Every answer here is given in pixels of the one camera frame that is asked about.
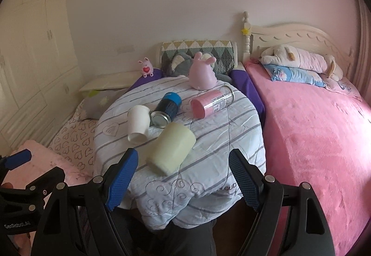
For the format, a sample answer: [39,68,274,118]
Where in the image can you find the pale green plastic cup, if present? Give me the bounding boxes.
[146,122,196,176]

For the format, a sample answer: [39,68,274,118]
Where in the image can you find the white paper cup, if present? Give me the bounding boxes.
[128,105,150,144]

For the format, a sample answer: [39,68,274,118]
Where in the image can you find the pink floral folded quilt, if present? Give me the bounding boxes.
[4,139,94,254]

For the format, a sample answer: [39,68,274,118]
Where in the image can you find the striped light blue quilt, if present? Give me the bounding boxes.
[94,76,266,230]

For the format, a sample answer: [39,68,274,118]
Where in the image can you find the heart pattern bed sheet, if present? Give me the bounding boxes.
[48,119,97,176]

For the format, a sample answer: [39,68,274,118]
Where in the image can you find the blue black metal can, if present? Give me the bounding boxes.
[150,92,182,128]

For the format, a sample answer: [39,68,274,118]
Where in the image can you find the grey flower pattern pillow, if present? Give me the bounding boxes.
[79,88,127,121]

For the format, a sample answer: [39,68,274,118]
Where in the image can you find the pink fleece bed cover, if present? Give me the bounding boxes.
[245,63,370,255]

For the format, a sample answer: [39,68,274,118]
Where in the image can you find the cream wardrobe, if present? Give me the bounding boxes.
[1,0,83,155]

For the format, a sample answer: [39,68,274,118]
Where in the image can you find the pink clear glass bottle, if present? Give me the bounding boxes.
[191,85,235,119]

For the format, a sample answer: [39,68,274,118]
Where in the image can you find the small pink bunny toy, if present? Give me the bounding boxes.
[138,57,154,78]

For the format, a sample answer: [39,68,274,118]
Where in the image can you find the blue cartoon pillow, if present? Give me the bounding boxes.
[263,65,326,88]

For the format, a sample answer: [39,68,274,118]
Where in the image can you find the pink rabbit shaped lamp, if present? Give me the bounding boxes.
[189,51,217,90]

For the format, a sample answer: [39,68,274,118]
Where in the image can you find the grey cat plush pillow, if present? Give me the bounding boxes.
[165,52,232,84]

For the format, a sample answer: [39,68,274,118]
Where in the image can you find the long white pink plush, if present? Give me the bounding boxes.
[260,44,343,81]

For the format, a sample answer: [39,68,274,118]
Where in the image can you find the diamond pattern quilted cushion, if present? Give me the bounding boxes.
[158,40,238,75]

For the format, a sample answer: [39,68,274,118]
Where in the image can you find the cream wooden headboard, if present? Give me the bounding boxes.
[240,11,355,80]

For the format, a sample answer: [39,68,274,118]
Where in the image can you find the yellow star decoration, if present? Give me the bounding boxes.
[241,28,250,36]

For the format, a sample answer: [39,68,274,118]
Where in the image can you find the wall socket plate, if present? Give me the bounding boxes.
[117,45,134,55]

